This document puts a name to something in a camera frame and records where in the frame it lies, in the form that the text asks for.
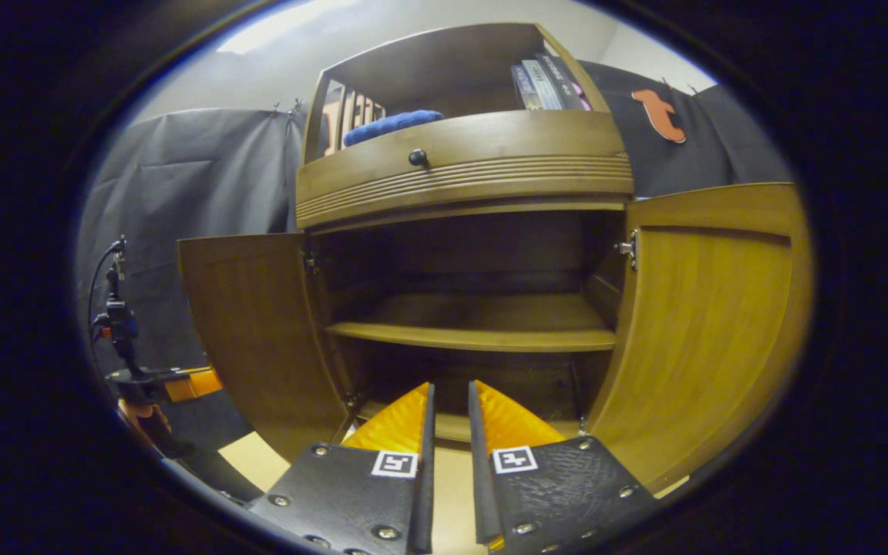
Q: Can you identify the black backdrop cloth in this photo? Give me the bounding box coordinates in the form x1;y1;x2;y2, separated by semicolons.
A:
76;60;796;502

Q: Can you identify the blue towel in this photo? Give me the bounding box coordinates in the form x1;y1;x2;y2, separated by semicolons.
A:
342;109;446;148

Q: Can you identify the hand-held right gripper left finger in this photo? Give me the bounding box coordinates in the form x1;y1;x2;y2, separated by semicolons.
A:
247;382;436;555

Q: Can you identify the wooden inner shelf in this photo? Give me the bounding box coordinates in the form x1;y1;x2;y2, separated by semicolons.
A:
326;293;618;354

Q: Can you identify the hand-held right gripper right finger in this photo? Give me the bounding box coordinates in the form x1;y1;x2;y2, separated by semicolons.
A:
469;380;659;552

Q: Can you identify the wooden drawer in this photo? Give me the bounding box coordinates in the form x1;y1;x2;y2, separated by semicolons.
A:
295;109;635;230

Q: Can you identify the wooden shoe cabinet door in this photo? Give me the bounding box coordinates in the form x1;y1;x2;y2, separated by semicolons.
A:
583;182;815;494
177;233;356;463

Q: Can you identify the grey spine book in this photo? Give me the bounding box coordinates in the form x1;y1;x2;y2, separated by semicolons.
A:
521;59;566;111

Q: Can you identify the black cable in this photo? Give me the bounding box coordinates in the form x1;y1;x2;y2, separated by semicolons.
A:
88;237;127;363

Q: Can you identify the wooden double-door shoe cabinet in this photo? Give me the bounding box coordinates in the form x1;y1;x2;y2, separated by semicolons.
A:
295;22;637;444

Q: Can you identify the black spine book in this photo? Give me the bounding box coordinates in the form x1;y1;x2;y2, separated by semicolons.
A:
534;52;593;111

